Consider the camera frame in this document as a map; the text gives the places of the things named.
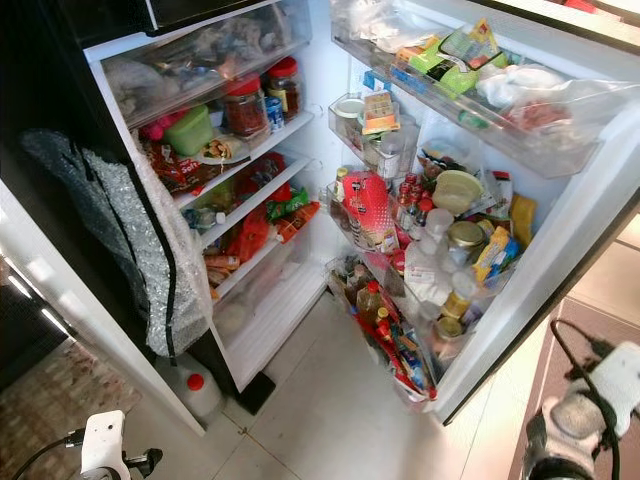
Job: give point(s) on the bagged red meat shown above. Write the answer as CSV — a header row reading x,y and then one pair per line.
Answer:
x,y
545,115

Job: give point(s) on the red pink printed bag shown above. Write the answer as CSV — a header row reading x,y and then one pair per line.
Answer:
x,y
370,210

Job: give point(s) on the clear chiller drawer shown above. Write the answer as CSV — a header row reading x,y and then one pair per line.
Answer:
x,y
200,55

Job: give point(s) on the dark glass bottle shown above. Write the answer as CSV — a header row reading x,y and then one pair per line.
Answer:
x,y
337,200

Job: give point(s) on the green plastic container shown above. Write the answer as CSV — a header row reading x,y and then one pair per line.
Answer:
x,y
190,130

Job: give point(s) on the green yellow printed packet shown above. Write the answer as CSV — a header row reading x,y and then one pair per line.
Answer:
x,y
475,45

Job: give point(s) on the tall red lid jar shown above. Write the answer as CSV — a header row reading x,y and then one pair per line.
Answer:
x,y
284,88

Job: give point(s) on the red plastic bag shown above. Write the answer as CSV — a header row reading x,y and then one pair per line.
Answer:
x,y
252,235

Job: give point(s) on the large clear door bin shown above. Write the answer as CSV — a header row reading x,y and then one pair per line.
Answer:
x,y
590,150

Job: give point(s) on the red snack package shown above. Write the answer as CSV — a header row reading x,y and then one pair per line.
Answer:
x,y
178,170

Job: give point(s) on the bubble wrap sheet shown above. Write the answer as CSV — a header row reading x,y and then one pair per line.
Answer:
x,y
140,230

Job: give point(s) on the small yellow bottle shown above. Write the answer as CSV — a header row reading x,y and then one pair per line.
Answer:
x,y
457,305

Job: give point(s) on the red cap sauce bottle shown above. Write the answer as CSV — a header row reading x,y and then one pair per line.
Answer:
x,y
382,325

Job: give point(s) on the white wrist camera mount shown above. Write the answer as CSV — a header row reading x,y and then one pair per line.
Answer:
x,y
618,385
105,440

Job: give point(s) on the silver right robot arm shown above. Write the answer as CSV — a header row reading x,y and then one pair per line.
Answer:
x,y
565,435

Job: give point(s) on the clear crisper drawer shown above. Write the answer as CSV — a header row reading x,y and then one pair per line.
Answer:
x,y
270,325

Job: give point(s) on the orange packet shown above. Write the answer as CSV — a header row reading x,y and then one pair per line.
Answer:
x,y
298,220

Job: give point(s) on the bowl with cream lid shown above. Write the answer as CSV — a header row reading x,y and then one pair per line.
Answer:
x,y
458,190

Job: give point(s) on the wide red lid jar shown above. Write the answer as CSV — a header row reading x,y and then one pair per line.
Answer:
x,y
245,110

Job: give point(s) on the small clear door bin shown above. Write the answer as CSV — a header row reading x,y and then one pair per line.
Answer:
x,y
350,145

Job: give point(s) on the dark cabinet with light strips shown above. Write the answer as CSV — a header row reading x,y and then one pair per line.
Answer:
x,y
25,340

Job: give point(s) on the yellow blue packet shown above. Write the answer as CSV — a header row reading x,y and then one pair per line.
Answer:
x,y
495,255

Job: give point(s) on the black fridge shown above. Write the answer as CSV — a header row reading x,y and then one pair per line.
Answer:
x,y
60,80

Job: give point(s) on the clear crumpled plastic bag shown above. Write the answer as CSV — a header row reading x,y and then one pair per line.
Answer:
x,y
380,22

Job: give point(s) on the yellow orange card pack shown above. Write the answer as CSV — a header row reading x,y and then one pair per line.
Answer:
x,y
381,112

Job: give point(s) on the patterned brown rug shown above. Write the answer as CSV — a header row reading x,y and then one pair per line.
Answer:
x,y
80,390

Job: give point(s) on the brown floor mat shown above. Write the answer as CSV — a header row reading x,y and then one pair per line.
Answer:
x,y
540,360

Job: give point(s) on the red sachet packets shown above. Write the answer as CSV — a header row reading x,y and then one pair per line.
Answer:
x,y
405,362

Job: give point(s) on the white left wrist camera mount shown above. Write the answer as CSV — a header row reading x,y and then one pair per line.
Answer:
x,y
105,440

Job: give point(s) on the black fridge door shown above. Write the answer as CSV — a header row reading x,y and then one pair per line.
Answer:
x,y
580,230

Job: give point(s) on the red cap small bottles pack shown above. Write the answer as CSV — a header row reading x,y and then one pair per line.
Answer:
x,y
415,200

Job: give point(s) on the white lid jar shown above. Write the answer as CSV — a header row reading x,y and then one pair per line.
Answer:
x,y
348,115

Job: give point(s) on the blue white can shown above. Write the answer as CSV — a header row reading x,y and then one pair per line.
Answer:
x,y
275,113

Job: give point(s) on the plate with food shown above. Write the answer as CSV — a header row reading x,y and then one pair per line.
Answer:
x,y
225,150

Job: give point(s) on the light green food packet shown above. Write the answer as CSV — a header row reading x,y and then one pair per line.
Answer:
x,y
435,62

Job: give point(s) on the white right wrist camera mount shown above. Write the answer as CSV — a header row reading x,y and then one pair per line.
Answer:
x,y
618,385

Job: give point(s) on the clear small bottle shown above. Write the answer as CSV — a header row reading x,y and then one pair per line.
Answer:
x,y
394,155

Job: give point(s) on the white jug red cap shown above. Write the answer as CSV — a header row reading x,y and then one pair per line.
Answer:
x,y
195,390

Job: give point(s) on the white plastic bag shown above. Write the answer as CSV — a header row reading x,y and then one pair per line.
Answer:
x,y
520,85

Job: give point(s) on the pink plastic item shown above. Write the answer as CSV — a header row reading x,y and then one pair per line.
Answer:
x,y
155,131

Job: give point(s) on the yellow oil bottle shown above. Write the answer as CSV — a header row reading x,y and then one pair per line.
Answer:
x,y
372,302

